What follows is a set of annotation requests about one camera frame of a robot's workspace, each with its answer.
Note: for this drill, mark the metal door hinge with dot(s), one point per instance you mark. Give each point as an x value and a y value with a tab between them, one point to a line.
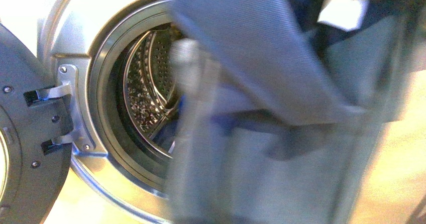
67	90

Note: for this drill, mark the dark navy garment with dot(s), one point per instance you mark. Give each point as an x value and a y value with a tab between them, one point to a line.
331	21

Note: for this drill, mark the grey front-load washing machine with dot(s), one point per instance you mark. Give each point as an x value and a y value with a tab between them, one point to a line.
95	36

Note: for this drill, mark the grey washing machine door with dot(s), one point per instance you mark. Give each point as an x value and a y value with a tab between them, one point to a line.
33	169

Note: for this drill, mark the perforated steel washer drum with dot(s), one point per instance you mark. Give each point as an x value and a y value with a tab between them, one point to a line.
150	93

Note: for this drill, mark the grey blue garment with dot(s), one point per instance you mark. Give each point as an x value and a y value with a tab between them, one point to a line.
270	132

